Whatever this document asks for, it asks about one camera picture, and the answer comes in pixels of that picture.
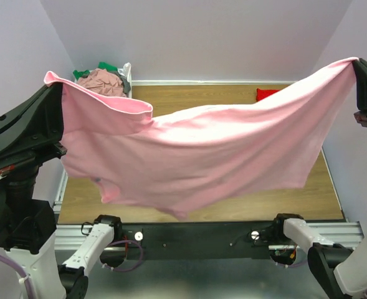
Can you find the dusty pink t shirt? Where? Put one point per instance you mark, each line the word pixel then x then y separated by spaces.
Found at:
pixel 103 82

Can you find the light pink t shirt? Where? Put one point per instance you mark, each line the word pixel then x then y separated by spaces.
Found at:
pixel 189 159

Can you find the grey t shirt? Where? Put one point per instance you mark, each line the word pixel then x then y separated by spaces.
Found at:
pixel 126 83

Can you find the green t shirt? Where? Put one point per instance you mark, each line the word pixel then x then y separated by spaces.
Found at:
pixel 85 73

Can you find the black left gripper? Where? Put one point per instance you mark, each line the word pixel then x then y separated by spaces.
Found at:
pixel 26 132

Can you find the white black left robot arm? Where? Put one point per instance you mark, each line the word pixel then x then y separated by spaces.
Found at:
pixel 27 234

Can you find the folded red t shirt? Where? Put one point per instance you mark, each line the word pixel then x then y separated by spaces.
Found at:
pixel 264 93

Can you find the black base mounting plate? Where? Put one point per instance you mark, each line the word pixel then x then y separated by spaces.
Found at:
pixel 200 240

